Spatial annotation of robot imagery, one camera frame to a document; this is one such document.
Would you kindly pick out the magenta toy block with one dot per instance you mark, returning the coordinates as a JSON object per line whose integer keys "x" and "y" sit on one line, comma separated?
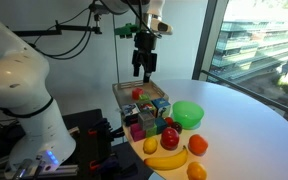
{"x": 137, "y": 132}

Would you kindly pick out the dark window frame post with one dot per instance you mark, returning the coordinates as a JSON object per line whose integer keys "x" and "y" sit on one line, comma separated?
{"x": 208, "y": 36}

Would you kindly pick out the green plastic bowl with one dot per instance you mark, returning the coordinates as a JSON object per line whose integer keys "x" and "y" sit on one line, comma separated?
{"x": 187, "y": 114}

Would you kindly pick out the dark green toy block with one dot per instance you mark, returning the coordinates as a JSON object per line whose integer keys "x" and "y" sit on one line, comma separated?
{"x": 150, "y": 132}

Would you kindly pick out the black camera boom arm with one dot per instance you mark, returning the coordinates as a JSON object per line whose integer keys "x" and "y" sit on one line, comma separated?
{"x": 50, "y": 32}

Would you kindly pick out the black equipment stand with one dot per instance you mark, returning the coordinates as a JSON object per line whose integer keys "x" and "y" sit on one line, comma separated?
{"x": 80, "y": 140}

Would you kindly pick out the grey toy block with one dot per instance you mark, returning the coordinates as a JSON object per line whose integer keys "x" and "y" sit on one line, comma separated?
{"x": 146, "y": 120}

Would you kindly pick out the yellow toy banana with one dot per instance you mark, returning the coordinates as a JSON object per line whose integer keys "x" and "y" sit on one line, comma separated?
{"x": 168, "y": 162}

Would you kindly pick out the blue toy block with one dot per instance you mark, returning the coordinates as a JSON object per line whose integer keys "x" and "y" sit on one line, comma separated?
{"x": 161, "y": 125}

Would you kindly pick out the blue soft cube number four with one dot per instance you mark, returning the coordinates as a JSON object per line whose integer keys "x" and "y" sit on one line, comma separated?
{"x": 161, "y": 104}

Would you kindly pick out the yellow toy lemon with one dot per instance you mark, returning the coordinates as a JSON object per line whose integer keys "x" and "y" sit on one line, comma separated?
{"x": 150, "y": 145}

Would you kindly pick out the black camera on boom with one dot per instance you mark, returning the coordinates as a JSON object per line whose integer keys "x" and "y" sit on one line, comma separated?
{"x": 97, "y": 9}

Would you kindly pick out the yellow-orange toy fruit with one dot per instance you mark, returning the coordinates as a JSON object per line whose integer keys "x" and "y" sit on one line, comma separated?
{"x": 196, "y": 172}

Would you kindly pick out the green soft cube red bird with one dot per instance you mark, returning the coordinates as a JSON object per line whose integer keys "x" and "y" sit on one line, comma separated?
{"x": 146, "y": 106}

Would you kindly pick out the red toy apple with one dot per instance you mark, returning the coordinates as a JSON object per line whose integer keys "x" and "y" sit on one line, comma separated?
{"x": 169, "y": 138}

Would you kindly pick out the round orange toy fruit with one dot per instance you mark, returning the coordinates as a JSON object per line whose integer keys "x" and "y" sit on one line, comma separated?
{"x": 197, "y": 144}

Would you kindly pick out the glass office building outside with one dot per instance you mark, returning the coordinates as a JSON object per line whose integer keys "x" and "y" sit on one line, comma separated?
{"x": 250, "y": 46}

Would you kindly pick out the red toy block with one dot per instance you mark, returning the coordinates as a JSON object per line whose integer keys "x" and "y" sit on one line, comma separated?
{"x": 136, "y": 93}

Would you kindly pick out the dark purple toy plum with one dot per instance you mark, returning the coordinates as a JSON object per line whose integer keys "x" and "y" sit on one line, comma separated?
{"x": 177, "y": 127}

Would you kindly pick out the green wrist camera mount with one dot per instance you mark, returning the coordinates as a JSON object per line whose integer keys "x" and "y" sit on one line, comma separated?
{"x": 125, "y": 30}

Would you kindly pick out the light green toy block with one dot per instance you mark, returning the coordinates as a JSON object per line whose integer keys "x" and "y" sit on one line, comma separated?
{"x": 144, "y": 97}

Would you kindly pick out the dark window railing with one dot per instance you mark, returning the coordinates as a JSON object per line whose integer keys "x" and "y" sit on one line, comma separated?
{"x": 250, "y": 93}

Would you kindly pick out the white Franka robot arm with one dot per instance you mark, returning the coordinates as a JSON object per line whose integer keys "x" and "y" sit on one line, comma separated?
{"x": 17, "y": 83}

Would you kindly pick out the small red tomato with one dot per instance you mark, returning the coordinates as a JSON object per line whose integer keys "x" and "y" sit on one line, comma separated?
{"x": 169, "y": 121}

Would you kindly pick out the wooden tray box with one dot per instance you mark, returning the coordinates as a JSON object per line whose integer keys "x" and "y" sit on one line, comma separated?
{"x": 155, "y": 88}

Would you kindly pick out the aluminium mounting rail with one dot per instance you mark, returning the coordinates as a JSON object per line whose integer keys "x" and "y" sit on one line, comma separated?
{"x": 64, "y": 170}

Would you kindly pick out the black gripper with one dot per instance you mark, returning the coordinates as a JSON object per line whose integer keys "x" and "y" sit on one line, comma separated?
{"x": 145, "y": 53}

